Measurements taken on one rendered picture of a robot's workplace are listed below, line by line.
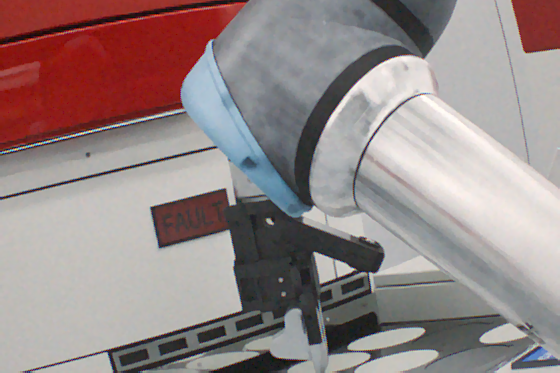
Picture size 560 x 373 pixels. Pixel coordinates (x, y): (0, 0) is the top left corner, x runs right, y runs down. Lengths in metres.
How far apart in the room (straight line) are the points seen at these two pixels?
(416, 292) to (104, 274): 0.45
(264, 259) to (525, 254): 0.66
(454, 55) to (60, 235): 3.14
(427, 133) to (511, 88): 3.91
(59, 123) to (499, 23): 3.51
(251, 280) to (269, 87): 0.56
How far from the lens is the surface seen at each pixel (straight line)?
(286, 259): 1.28
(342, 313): 1.57
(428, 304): 1.57
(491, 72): 4.52
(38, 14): 1.26
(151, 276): 1.38
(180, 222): 1.41
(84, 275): 1.32
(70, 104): 1.27
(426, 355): 1.35
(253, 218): 1.30
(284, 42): 0.76
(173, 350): 1.40
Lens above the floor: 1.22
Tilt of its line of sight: 3 degrees down
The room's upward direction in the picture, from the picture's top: 11 degrees counter-clockwise
